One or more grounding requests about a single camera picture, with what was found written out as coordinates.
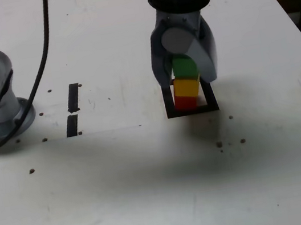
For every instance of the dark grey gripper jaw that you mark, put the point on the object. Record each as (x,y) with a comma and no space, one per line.
(159,59)

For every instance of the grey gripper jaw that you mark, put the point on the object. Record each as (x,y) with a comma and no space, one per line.
(203,57)

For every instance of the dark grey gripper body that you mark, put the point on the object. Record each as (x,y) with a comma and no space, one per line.
(178,19)

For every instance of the green cube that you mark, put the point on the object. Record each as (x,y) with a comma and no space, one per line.
(184,66)

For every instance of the yellow cube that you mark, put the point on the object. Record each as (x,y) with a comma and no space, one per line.
(186,87)

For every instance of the red cube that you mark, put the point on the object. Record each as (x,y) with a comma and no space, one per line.
(185,103)

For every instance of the black tape square outline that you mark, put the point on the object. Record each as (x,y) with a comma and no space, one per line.
(193,111)

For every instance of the black tape strip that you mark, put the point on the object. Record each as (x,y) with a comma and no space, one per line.
(73,98)

